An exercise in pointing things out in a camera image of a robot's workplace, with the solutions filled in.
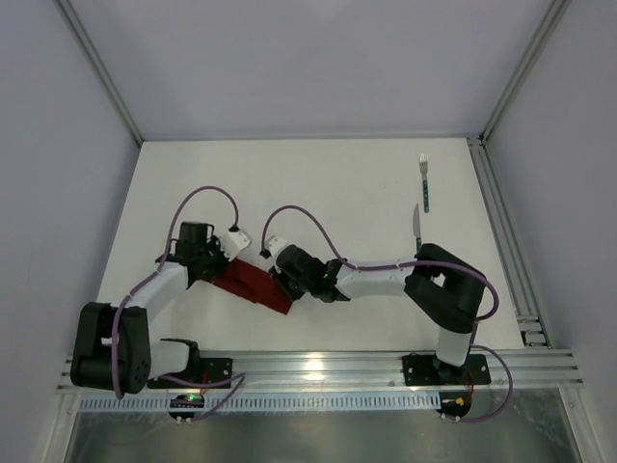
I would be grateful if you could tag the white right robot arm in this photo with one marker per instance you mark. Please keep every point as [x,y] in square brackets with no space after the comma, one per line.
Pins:
[445,288]

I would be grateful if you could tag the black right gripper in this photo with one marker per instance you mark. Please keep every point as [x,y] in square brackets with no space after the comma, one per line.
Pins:
[284,281]

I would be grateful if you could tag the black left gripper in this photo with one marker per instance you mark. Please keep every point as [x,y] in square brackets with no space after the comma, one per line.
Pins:
[215,263]

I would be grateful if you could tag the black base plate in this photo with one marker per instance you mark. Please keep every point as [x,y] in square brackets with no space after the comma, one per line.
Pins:
[428,370]
[217,371]

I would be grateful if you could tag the aluminium right side rail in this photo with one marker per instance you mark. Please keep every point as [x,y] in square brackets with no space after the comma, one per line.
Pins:
[527,304]

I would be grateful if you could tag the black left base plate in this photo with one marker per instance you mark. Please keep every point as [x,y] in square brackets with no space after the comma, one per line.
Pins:
[217,371]

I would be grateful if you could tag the aluminium rail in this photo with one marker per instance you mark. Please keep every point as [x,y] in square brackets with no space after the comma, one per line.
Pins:
[382,370]
[527,304]

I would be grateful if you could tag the fork with teal handle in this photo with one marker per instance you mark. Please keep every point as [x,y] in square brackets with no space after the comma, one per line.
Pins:
[423,168]

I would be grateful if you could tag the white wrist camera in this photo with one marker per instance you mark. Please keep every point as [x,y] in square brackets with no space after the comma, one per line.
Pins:
[273,246]
[233,243]

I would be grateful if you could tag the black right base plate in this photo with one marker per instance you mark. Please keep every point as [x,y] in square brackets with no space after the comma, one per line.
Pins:
[428,370]

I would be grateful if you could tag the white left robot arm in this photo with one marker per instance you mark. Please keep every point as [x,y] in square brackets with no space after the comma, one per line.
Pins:
[112,349]

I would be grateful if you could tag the aluminium front rail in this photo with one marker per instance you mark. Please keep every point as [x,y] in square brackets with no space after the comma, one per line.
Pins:
[382,370]

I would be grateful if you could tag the dark red cloth napkin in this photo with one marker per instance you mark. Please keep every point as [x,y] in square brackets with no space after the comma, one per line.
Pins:
[254,285]

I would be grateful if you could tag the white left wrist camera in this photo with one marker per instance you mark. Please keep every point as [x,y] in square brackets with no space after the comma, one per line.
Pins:
[233,243]

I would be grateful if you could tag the right corner frame post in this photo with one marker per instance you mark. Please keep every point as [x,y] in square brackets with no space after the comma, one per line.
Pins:
[533,50]

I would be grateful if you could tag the corner frame post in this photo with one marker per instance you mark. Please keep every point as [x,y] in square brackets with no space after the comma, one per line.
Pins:
[84,41]
[533,50]

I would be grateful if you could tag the slotted cable duct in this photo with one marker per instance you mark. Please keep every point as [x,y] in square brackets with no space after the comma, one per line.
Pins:
[244,402]

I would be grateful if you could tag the left corner frame post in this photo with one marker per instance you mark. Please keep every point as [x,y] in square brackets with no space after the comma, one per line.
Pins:
[84,41]

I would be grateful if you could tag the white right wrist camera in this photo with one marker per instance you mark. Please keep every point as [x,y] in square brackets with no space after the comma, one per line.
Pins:
[273,246]

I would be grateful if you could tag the knife with teal handle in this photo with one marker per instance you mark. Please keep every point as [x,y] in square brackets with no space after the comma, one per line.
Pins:
[417,227]

